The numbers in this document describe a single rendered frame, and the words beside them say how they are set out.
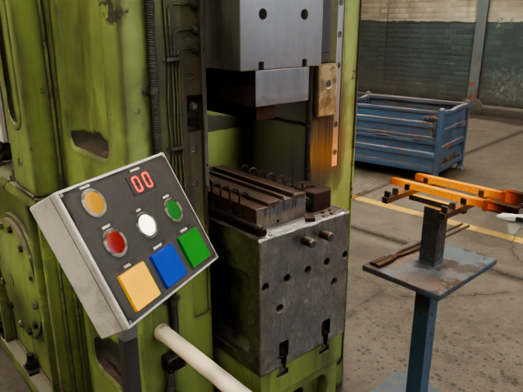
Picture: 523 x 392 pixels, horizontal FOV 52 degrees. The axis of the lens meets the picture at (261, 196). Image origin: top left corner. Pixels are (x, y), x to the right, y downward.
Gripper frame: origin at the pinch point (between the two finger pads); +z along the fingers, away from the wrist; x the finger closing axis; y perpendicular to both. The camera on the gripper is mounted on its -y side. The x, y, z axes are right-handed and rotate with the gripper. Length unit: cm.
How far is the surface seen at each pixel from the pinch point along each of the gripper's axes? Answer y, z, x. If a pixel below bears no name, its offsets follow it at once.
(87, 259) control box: -14, 20, -126
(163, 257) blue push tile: -9, 22, -109
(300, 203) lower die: -2, 41, -49
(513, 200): 0.9, 3.3, 11.7
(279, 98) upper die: -35, 41, -59
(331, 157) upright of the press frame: -9, 55, -20
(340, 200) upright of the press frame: 8, 55, -13
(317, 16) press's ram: -56, 41, -45
